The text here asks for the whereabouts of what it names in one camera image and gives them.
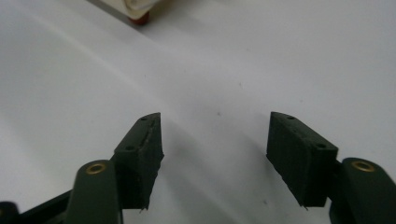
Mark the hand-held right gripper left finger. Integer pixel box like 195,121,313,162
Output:
111,112,165,211

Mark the cream box with red foot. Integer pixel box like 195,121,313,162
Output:
85,0,166,26

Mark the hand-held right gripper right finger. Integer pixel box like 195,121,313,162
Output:
266,111,339,208

